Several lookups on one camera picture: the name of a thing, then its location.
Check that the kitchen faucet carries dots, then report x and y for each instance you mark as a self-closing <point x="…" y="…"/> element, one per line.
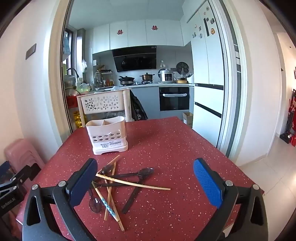
<point x="71" y="68"/>

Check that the cardboard box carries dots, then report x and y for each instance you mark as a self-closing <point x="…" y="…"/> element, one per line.
<point x="187" y="119"/>

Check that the red plastic basket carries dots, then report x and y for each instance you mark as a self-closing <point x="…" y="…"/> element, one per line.
<point x="72" y="102"/>

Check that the black built-in oven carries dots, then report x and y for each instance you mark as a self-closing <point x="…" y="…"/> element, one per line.
<point x="173" y="103"/>

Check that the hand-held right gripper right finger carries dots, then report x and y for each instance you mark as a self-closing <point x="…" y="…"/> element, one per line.
<point x="207" y="183"/>

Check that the silver pressure cooker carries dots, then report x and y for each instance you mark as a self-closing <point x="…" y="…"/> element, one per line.
<point x="166" y="76"/>

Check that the blue white packet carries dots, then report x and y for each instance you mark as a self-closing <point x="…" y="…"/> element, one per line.
<point x="66" y="46"/>

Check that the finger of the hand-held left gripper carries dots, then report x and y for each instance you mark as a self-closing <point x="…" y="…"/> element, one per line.
<point x="4" y="169"/>
<point x="25" y="172"/>

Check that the steel pot with lid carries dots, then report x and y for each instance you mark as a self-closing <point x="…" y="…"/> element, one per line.
<point x="147" y="77"/>

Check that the white wall hook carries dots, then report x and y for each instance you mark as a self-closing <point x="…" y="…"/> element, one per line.
<point x="162" y="64"/>

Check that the fridge magnets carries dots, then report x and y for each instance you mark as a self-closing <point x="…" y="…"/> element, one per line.
<point x="212" y="30"/>

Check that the black range hood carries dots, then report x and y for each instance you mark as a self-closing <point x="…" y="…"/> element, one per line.
<point x="134" y="60"/>

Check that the blue patterned chopstick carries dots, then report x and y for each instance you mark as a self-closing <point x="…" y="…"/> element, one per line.
<point x="107" y="206"/>

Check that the yellow round dish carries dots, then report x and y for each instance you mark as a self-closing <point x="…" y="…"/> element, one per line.
<point x="181" y="80"/>

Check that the white plastic utensil holder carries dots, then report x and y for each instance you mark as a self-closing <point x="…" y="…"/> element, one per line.
<point x="108" y="129"/>

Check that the white refrigerator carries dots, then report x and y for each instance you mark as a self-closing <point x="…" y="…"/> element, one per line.
<point x="205" y="69"/>

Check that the grey wall switch plate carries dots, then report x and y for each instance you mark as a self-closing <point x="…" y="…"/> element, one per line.
<point x="31" y="51"/>

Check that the red fire extinguisher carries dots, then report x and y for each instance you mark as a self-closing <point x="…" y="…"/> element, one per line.
<point x="293" y="111"/>

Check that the white spice rack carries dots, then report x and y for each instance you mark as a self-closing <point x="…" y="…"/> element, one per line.
<point x="107" y="81"/>

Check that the white upper cabinets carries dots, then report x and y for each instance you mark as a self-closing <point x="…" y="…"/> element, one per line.
<point x="136" y="34"/>

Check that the black bag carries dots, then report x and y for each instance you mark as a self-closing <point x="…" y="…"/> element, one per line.
<point x="138" y="109"/>

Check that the gold foil bag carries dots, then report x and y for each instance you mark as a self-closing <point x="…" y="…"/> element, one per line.
<point x="78" y="119"/>

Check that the red paper decal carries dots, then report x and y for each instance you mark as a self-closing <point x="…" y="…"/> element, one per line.
<point x="119" y="32"/>
<point x="153" y="27"/>

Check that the pink plastic stools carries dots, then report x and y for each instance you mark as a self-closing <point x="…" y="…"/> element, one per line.
<point x="20" y="150"/>

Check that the black wok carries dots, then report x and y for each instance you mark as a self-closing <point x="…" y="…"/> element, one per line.
<point x="126" y="80"/>

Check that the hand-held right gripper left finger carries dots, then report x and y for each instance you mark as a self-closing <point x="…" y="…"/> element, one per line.
<point x="84" y="183"/>

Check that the clear plastic bag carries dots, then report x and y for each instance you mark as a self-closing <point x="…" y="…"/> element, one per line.
<point x="84" y="64"/>

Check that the grey kitchen counter cabinet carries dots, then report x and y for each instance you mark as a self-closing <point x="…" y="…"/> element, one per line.
<point x="150" y="102"/>

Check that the white flower-pattern basket cart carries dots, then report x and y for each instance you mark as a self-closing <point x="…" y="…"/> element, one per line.
<point x="101" y="103"/>

